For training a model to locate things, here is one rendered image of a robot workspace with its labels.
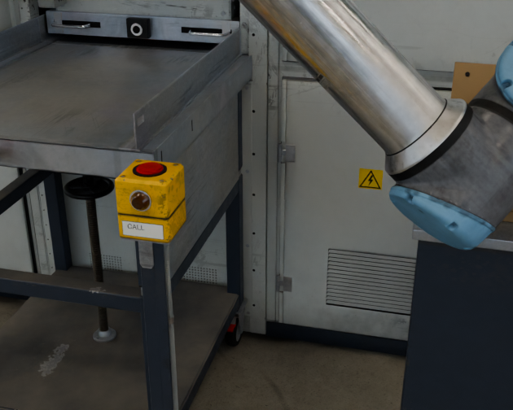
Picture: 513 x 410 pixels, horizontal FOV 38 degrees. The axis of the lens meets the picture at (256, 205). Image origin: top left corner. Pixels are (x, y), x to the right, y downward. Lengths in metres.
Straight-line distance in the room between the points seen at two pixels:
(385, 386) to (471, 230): 1.10
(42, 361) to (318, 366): 0.75
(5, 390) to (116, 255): 0.60
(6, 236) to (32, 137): 1.03
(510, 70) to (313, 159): 0.93
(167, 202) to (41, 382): 0.92
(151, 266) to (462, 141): 0.49
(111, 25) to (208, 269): 0.74
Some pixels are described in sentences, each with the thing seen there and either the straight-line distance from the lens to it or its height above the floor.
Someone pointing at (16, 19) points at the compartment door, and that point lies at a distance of 2.15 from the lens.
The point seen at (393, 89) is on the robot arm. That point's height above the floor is 1.03.
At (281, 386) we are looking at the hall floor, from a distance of 2.10.
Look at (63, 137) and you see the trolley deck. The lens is 1.42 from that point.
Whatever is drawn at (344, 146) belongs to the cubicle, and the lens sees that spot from 1.94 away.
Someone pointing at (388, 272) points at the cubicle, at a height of 0.27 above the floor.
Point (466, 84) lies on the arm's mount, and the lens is 1.42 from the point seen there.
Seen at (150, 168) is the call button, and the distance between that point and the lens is 1.10.
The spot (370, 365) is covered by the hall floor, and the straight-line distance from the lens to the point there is 2.19.
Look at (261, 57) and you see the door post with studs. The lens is 1.93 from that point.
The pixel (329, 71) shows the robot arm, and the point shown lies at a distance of 1.04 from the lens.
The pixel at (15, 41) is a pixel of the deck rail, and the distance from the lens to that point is 2.04.
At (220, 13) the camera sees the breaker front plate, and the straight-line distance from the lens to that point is 1.98.
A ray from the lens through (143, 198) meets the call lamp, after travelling 1.08.
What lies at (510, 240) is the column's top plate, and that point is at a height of 0.75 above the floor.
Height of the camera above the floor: 1.33
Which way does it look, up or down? 26 degrees down
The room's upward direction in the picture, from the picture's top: straight up
